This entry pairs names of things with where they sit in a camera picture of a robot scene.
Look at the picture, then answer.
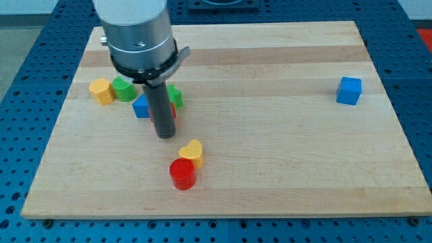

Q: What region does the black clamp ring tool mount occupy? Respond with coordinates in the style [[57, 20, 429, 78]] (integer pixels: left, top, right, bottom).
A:
[[110, 39, 190, 86]]

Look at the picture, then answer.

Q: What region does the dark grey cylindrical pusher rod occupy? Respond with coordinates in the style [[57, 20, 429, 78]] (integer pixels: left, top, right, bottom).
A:
[[143, 82, 176, 139]]

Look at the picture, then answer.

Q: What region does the blue triangle block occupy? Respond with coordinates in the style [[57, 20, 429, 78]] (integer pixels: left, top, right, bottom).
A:
[[132, 94, 150, 118]]

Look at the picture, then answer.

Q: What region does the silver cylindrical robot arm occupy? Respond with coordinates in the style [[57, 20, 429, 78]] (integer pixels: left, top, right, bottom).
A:
[[92, 0, 190, 139]]

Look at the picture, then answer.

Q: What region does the red star block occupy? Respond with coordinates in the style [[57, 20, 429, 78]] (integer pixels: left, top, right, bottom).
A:
[[147, 102, 177, 124]]

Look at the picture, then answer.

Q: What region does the green star block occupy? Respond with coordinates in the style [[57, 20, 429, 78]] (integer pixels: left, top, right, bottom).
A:
[[167, 84, 184, 109]]

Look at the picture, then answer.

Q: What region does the green cylinder block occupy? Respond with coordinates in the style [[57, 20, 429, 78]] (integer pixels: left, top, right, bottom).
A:
[[112, 76, 137, 102]]

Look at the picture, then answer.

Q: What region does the yellow hexagon block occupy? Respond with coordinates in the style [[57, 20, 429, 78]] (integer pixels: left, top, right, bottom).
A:
[[88, 78, 115, 105]]

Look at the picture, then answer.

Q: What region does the yellow heart block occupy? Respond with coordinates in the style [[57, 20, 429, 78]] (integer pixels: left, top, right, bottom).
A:
[[178, 139, 203, 169]]

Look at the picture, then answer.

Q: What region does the red cylinder block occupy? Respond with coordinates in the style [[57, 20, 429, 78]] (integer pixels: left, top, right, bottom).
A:
[[169, 158, 196, 190]]

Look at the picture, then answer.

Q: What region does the wooden board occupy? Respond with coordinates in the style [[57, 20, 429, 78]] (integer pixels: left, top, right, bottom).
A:
[[21, 21, 431, 219]]

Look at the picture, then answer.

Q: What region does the blue cube block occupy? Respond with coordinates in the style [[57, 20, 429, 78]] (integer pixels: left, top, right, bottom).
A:
[[336, 77, 362, 105]]

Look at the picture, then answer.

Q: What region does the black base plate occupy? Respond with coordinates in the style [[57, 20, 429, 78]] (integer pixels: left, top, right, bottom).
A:
[[187, 0, 260, 11]]

